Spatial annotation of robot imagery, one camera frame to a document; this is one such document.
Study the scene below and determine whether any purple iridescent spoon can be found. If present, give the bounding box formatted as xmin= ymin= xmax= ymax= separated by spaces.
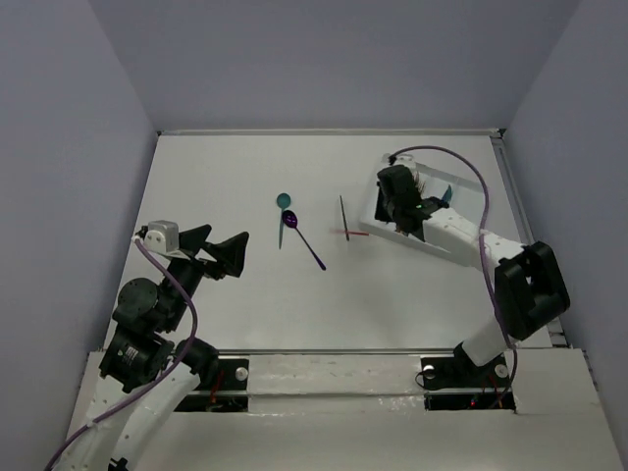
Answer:
xmin=282 ymin=209 xmax=327 ymax=271

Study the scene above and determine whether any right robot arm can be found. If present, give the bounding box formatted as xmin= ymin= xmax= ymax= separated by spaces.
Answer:
xmin=377 ymin=165 xmax=570 ymax=389

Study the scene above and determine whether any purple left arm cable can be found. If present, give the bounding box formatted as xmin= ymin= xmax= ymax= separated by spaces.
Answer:
xmin=46 ymin=239 xmax=200 ymax=471

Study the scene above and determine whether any teal spoon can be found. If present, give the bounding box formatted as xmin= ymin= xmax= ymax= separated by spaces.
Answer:
xmin=276 ymin=192 xmax=291 ymax=249

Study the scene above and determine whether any teal knife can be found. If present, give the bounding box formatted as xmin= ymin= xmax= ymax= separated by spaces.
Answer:
xmin=442 ymin=185 xmax=452 ymax=204

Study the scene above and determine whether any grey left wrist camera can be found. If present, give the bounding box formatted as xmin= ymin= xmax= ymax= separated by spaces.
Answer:
xmin=133 ymin=220 xmax=180 ymax=256

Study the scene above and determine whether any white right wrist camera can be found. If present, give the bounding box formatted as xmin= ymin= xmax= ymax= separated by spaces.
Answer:
xmin=388 ymin=153 xmax=416 ymax=171

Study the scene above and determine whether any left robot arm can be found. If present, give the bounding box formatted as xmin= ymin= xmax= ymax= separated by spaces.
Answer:
xmin=46 ymin=221 xmax=249 ymax=470

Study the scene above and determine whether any white cutlery tray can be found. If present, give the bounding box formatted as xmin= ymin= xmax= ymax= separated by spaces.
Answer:
xmin=358 ymin=153 xmax=485 ymax=266

